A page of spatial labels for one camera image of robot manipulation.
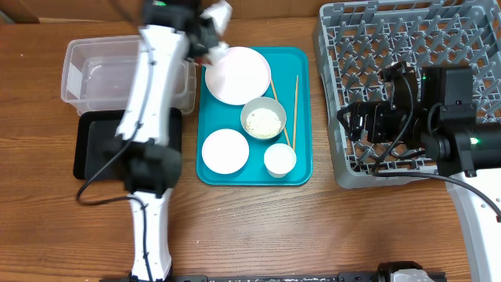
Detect teal serving tray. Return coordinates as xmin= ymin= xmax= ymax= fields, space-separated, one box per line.
xmin=196 ymin=47 xmax=313 ymax=186

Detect black rectangular tray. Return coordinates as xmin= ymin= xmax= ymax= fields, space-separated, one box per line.
xmin=73 ymin=107 xmax=182 ymax=181

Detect white napkin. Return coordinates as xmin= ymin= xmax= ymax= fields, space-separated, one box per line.
xmin=200 ymin=0 xmax=232 ymax=66

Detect white paper cup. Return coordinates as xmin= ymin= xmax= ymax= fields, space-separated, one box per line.
xmin=264 ymin=143 xmax=297 ymax=178

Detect grey dishwasher rack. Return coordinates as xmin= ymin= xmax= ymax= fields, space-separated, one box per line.
xmin=313 ymin=0 xmax=500 ymax=189

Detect red snack wrapper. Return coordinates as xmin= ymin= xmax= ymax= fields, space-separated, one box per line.
xmin=195 ymin=56 xmax=207 ymax=66

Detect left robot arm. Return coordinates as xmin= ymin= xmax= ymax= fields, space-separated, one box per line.
xmin=107 ymin=1 xmax=232 ymax=281

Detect wooden chopstick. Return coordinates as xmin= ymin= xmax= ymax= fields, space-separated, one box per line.
xmin=292 ymin=75 xmax=299 ymax=151
xmin=270 ymin=78 xmax=292 ymax=147

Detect small white plate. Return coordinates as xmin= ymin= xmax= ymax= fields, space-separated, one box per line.
xmin=201 ymin=128 xmax=250 ymax=175

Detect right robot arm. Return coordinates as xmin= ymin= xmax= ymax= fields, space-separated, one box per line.
xmin=337 ymin=61 xmax=500 ymax=281

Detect grey metal bowl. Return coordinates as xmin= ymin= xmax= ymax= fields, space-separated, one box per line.
xmin=240 ymin=97 xmax=287 ymax=140

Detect left wooden chopstick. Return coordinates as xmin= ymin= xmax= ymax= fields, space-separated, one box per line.
xmin=270 ymin=78 xmax=292 ymax=147

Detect large white plate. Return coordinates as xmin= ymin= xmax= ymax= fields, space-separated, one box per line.
xmin=204 ymin=46 xmax=271 ymax=106

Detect rice pile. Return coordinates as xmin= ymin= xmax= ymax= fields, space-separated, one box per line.
xmin=245 ymin=108 xmax=282 ymax=139

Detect clear plastic waste bin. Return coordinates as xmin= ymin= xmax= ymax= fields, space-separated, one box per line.
xmin=60 ymin=34 xmax=197 ymax=117

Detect right wooden chopstick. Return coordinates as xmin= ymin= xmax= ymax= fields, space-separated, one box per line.
xmin=292 ymin=75 xmax=299 ymax=151

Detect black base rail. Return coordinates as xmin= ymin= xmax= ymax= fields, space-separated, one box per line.
xmin=165 ymin=271 xmax=377 ymax=282

